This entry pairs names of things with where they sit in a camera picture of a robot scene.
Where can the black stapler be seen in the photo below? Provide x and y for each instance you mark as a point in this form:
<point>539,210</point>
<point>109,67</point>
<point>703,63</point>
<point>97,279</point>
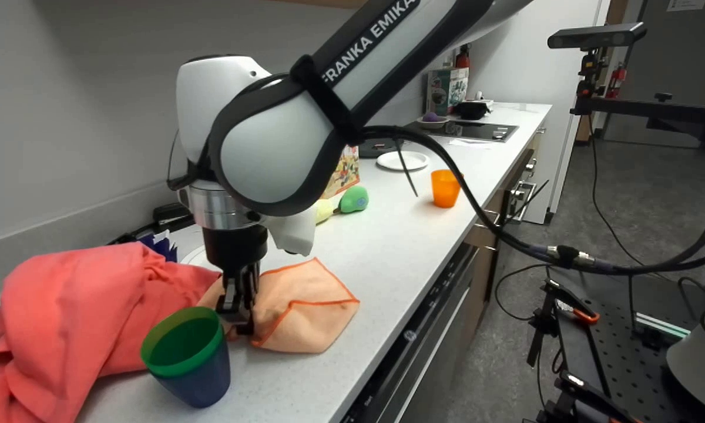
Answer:
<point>173,214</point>

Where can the black bowl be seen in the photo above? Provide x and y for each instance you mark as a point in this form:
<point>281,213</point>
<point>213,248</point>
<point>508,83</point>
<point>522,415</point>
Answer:
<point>470,109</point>

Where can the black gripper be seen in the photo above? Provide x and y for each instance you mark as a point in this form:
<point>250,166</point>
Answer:
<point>235,250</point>

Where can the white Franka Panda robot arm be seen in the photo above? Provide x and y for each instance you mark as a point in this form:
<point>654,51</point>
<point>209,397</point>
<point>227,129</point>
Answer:
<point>265,148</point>

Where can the dark blue packet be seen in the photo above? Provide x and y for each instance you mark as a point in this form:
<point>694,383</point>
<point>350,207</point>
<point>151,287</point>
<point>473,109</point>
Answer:
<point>160,248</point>

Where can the orange translucent plastic cup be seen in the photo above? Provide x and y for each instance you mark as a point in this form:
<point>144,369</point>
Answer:
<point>444,192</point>

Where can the coral red cloth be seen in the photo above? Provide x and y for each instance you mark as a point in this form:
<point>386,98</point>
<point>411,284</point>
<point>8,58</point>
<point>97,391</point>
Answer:
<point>77,313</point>

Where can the green plush toy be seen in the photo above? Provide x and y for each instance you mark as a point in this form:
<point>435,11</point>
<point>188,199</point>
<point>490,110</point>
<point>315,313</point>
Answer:
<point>352,201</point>

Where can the black cooktop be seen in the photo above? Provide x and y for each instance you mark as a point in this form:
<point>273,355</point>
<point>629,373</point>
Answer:
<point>477,129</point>

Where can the black stereo camera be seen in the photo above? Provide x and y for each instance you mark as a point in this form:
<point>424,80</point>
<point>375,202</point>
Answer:
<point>596,35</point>

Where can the blue cup with green rim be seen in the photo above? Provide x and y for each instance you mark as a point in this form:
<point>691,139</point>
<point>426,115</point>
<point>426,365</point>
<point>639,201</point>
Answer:
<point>200,376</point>

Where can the wooden base cabinet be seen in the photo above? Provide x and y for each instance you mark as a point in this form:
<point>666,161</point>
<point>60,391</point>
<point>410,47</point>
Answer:
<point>482,267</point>

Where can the orange cloth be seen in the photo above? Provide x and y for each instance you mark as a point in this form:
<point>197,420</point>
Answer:
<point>305,307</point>

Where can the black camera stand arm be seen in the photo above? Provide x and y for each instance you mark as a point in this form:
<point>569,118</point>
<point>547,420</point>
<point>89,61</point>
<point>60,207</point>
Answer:
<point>643,109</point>

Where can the bottle with red cap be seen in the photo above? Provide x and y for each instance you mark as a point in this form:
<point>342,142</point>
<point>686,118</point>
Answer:
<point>462,78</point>

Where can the white plate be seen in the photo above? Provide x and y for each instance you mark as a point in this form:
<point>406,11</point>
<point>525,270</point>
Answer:
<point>395,163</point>

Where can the black breadboard table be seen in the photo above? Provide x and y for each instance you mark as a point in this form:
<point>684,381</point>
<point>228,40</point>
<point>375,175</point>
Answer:
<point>618,361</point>

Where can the grey round base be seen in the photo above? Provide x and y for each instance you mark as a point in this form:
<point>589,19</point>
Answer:
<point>696,368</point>

